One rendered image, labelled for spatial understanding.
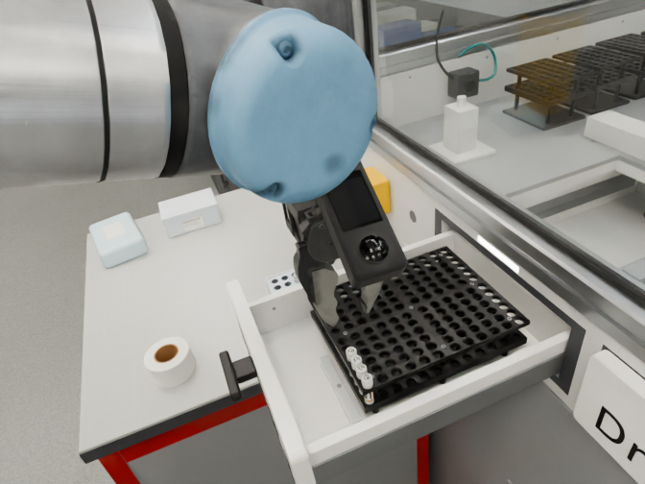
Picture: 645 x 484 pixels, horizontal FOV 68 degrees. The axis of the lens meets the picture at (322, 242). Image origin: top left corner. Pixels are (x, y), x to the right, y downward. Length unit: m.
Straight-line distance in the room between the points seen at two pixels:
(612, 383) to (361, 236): 0.31
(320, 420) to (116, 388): 0.37
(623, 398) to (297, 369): 0.37
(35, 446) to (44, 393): 0.23
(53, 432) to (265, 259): 1.19
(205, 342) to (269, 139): 0.68
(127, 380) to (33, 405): 1.26
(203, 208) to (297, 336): 0.50
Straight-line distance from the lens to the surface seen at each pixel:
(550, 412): 0.72
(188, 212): 1.11
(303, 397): 0.63
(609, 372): 0.57
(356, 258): 0.37
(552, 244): 0.60
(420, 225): 0.82
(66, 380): 2.10
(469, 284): 0.66
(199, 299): 0.93
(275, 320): 0.70
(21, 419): 2.07
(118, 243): 1.10
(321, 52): 0.19
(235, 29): 0.20
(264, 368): 0.55
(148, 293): 0.99
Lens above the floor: 1.34
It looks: 35 degrees down
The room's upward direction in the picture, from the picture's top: 9 degrees counter-clockwise
